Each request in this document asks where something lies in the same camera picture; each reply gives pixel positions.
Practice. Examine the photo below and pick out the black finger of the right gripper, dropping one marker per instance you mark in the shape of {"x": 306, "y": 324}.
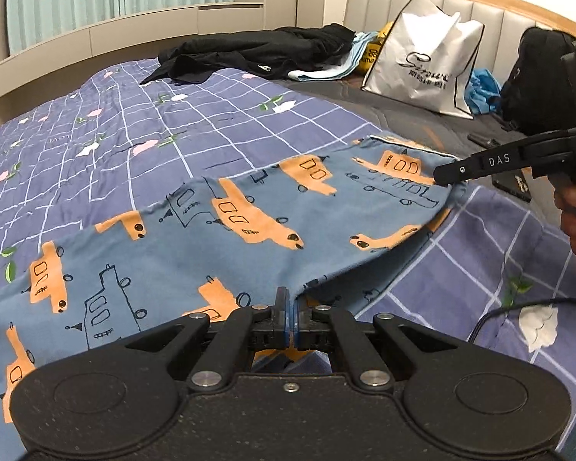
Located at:
{"x": 546, "y": 154}

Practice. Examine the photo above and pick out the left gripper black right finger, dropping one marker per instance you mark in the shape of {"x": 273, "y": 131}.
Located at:
{"x": 448, "y": 397}

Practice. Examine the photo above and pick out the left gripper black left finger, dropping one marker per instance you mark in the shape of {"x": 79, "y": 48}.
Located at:
{"x": 122, "y": 400}

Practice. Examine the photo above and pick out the blue orange printed pants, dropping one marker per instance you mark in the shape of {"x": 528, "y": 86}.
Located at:
{"x": 335, "y": 226}

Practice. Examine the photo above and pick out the black clothing pile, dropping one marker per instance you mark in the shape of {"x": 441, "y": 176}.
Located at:
{"x": 271, "y": 54}

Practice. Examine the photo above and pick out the small black remote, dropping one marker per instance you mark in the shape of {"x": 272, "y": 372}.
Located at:
{"x": 482, "y": 141}

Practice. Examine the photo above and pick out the black backpack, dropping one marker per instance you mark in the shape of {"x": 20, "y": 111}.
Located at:
{"x": 537, "y": 96}

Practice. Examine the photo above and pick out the blue plastic bag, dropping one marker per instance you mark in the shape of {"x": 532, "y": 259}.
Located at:
{"x": 482, "y": 94}

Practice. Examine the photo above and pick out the purple grid floral quilt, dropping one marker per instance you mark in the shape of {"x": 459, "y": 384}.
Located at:
{"x": 116, "y": 145}

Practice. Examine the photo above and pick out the white paper shopping bag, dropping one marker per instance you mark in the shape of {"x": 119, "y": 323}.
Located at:
{"x": 426, "y": 59}

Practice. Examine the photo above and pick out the yellow package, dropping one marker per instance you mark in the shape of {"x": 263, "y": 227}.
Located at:
{"x": 372, "y": 49}

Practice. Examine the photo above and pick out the light blue folded cloth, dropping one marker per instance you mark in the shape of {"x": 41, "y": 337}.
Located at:
{"x": 346, "y": 65}

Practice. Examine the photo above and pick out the padded wooden headboard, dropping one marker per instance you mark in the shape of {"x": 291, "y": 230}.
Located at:
{"x": 504, "y": 22}

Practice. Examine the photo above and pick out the beige window cabinet frame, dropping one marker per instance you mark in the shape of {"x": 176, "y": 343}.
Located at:
{"x": 55, "y": 67}

